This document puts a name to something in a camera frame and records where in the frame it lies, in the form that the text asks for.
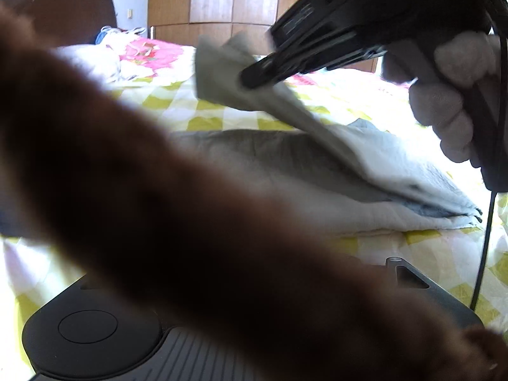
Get colourful checkered bed sheet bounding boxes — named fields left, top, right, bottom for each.
left=1, top=40, right=507, bottom=380

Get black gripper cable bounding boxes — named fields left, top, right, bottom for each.
left=469, top=0, right=508, bottom=312

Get white pink patterned pillow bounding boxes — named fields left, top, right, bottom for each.
left=50, top=45, right=153, bottom=85

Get wooden wardrobe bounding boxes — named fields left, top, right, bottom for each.
left=147, top=0, right=378, bottom=73

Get white gloved right hand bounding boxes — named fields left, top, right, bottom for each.
left=381, top=31, right=501, bottom=169

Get brown furry lens obstruction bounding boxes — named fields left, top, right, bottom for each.
left=1, top=9, right=507, bottom=380

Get dark wooden headboard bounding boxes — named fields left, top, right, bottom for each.
left=1, top=0, right=117, bottom=46

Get cream cloth bag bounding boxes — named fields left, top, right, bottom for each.
left=95, top=26, right=146, bottom=55

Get light grey-green pants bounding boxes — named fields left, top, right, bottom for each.
left=174, top=35, right=480, bottom=234

